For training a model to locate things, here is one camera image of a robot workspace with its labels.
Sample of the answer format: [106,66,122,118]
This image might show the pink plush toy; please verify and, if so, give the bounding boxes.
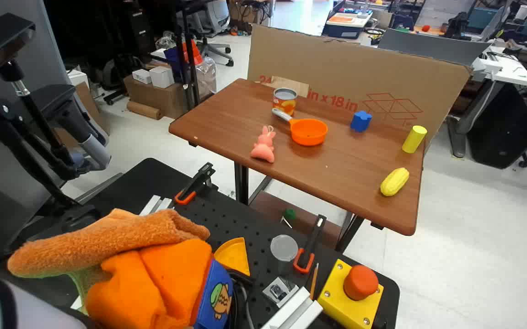
[248,125,280,165]

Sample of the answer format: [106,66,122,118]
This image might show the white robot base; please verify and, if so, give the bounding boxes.
[0,275,89,329]

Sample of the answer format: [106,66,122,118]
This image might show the yellow oval toy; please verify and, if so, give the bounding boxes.
[378,167,411,200]

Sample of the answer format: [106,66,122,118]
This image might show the orange plush cloth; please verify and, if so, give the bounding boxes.
[84,238,215,329]

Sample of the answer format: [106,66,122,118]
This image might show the black table legs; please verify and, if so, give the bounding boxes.
[232,161,366,253]

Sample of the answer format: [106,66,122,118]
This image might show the black perforated base board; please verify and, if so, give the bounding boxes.
[42,156,400,329]

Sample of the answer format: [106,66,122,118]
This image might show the tin can with orange label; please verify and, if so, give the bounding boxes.
[270,88,300,119]

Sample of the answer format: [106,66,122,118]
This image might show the black clamp with orange grip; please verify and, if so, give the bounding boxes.
[290,215,327,277]
[172,161,217,209]

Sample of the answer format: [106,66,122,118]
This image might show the grey round disc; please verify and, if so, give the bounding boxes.
[269,235,300,264]

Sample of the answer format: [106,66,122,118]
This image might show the yellow wedge piece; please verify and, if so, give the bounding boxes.
[212,236,252,278]

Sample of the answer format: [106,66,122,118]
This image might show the blue cube block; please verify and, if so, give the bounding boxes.
[349,110,373,134]

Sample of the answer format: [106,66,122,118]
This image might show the thin orange stick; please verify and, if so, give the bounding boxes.
[309,262,322,300]

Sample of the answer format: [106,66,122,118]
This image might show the small black and white tag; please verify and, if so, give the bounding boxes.
[261,277,292,308]

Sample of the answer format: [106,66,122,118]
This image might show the large cardboard sheet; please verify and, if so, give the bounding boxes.
[247,24,472,143]

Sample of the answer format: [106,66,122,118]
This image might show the brown cardboard box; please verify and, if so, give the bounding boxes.
[122,76,190,121]

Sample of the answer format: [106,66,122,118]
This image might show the blue patch with cartoon face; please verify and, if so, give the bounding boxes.
[194,260,236,329]

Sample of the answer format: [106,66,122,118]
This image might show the black office chair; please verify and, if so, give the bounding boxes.
[179,0,236,68]

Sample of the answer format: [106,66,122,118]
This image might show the red stop button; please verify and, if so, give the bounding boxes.
[342,264,380,302]

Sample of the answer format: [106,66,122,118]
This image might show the yellow cylinder block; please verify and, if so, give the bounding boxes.
[400,125,430,156]

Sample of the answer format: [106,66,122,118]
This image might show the yellow emergency stop box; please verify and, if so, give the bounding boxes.
[316,258,386,329]

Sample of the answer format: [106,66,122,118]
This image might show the orange fuzzy towel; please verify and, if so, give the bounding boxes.
[5,207,212,280]

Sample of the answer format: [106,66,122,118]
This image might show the white desk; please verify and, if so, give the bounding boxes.
[470,45,527,88]

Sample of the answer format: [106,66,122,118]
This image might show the orange pan with grey handle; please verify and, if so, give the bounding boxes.
[270,108,331,151]

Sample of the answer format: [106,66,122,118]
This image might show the silver aluminium rail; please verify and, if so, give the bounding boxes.
[261,286,325,329]

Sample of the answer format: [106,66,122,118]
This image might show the grey cylindrical stand mount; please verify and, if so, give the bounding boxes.
[27,83,113,180]

